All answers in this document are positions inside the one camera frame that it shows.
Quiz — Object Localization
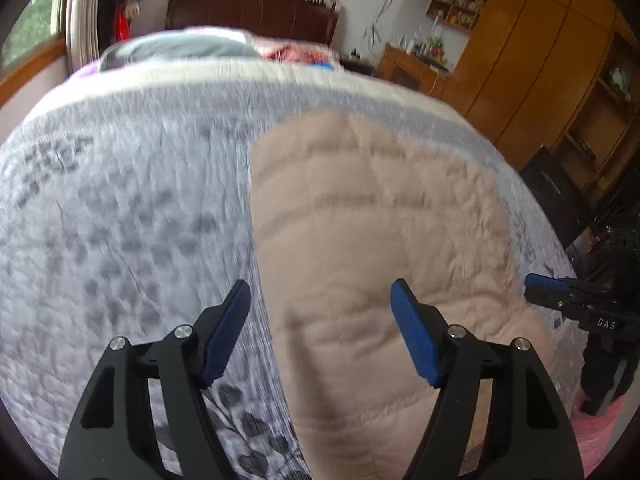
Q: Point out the purple cloth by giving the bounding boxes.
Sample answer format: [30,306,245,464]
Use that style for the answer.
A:
[66,57,104,82]

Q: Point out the hanging dark and red clothes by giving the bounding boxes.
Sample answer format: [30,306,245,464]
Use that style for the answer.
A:
[97,0,152,47]

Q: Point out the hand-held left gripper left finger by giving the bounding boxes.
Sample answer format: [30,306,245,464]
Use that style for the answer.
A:
[59,280,251,480]

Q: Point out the dark wooden headboard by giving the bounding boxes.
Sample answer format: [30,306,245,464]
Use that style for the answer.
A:
[165,0,341,47]

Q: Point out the grey patterned bedspread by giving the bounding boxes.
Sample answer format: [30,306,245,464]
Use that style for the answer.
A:
[0,30,591,480]

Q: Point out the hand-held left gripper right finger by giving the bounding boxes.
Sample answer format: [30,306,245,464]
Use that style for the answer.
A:
[390,279,585,480]

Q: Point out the red patterned cloth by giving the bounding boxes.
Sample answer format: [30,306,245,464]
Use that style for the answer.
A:
[261,42,342,68]

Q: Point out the wooden wall shelf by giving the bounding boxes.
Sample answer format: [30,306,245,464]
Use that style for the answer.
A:
[426,0,489,37]

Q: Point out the wooden wardrobe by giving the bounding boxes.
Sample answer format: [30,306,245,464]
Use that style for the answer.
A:
[419,0,640,211]

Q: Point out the grey pillow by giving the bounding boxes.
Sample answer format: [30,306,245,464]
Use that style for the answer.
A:
[100,35,259,72]

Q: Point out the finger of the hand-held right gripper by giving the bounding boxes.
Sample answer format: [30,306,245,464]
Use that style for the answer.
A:
[524,273,577,311]

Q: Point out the tan quilted jacket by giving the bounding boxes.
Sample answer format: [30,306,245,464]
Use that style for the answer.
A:
[249,110,566,480]

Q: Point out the wooden bedside desk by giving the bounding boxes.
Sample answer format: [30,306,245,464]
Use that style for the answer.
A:
[379,45,452,97]

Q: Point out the large wooden framed window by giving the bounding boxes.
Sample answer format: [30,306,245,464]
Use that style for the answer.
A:
[0,0,69,107]

